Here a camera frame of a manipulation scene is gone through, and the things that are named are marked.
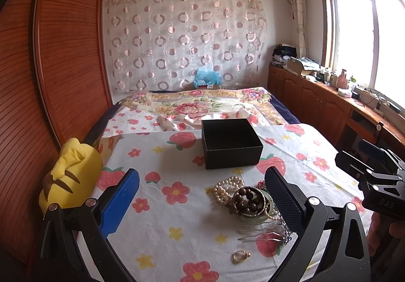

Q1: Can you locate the metal hair comb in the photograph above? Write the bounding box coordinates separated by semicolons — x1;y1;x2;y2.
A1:
237;217;292;244

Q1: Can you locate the gold ring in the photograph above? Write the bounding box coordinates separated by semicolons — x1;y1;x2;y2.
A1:
230;250;252;264

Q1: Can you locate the dark wooden bead bracelet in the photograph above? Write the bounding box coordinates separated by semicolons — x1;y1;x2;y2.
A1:
231;186;270;217

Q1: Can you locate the white pearl necklace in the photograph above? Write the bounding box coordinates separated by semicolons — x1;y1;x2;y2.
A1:
212;175;282;223

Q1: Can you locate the black jewelry box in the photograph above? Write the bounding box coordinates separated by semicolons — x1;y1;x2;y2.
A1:
202;119;263;170

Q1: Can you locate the right hand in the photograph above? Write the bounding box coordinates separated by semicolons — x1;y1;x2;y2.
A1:
367;211;405;259

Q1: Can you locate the wooden side cabinet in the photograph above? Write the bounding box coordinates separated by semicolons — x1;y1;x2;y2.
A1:
267;65;404;158

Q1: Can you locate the yellow plush toy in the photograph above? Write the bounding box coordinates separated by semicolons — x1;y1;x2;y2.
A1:
38;138;103;213

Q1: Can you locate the pink bottle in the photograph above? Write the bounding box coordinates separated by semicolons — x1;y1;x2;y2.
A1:
336;69;348;89

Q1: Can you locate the green jade bangle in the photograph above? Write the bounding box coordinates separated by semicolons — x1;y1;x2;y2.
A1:
235;187;279;223

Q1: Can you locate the floral bed sheet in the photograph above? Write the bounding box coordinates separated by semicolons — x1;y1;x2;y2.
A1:
93;124;371;281

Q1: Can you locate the stack of books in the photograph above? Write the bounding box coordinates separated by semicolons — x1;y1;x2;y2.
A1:
271;43;320;76

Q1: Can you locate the window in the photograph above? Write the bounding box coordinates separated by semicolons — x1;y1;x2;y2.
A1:
323;0;404;106

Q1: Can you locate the floral quilt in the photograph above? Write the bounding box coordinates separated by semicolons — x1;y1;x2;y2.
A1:
102;87;299;138

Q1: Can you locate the blue bag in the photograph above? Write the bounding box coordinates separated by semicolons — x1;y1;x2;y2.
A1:
193;69;222;89

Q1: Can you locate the wooden wardrobe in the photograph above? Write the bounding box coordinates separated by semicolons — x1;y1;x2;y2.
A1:
1;0;112;281

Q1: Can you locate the window curtain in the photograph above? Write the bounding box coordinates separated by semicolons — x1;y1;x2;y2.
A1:
290;0;307;57

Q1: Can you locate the pink circle pattern curtain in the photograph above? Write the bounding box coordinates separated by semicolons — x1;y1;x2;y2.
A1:
104;0;267;93

